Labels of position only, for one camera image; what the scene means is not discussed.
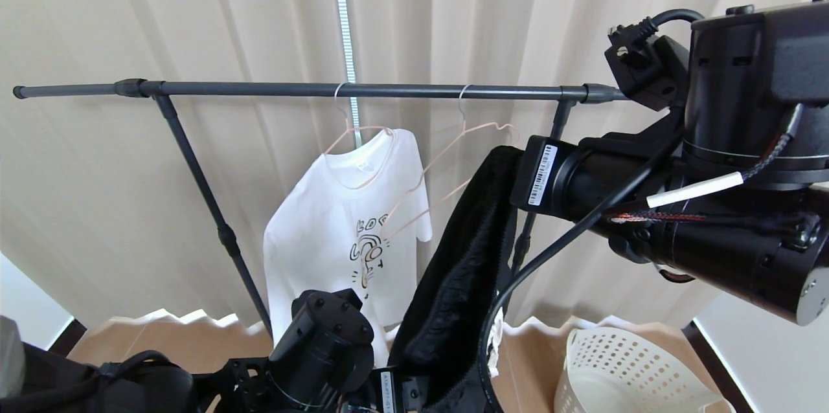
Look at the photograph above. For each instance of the pink clothes hanger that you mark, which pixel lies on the pink clothes hanger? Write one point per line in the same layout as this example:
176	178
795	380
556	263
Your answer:
340	99
453	141

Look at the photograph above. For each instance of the black garment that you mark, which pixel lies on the black garment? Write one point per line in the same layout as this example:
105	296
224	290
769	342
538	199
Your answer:
460	283

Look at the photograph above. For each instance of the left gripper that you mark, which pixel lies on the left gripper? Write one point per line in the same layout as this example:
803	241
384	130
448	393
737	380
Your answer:
405	393

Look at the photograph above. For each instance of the white laundry basket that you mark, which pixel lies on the white laundry basket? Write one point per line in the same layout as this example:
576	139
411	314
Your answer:
622	368

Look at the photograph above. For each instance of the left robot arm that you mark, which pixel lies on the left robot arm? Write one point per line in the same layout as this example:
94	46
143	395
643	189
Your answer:
324	342

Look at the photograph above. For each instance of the white printed t-shirt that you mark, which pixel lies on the white printed t-shirt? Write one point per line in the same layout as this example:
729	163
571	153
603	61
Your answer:
324	238

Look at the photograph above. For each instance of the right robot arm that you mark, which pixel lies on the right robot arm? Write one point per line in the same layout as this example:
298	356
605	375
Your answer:
751	76

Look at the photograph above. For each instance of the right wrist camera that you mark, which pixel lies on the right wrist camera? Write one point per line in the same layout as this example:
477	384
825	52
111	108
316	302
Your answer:
647	70

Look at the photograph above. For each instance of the black clothes rack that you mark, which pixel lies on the black clothes rack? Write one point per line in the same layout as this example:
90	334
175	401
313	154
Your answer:
259	89

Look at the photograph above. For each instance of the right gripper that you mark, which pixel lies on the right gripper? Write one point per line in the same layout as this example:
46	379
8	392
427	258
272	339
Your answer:
583	180

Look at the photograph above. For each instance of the beige curtain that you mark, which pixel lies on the beige curtain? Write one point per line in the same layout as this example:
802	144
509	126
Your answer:
162	206

